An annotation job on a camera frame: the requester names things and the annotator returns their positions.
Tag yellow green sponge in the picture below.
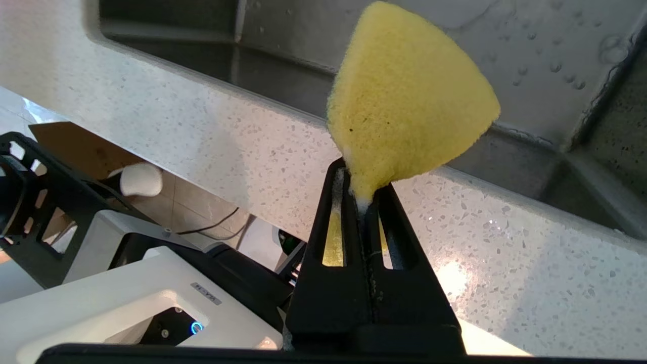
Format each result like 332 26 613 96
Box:
323 0 502 267

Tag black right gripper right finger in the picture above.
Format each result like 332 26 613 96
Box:
363 185 466 354

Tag brown cardboard box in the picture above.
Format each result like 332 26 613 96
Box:
28 121 134 181

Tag stainless steel sink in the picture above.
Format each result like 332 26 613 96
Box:
99 0 647 238

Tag black metal torso frame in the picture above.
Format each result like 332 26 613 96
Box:
0 131 152 289

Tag black floor cable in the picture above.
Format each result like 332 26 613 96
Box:
177 207 251 242

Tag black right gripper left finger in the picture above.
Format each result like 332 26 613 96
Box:
286 157 376 353

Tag white black robot base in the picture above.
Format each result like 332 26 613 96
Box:
0 210 304 364

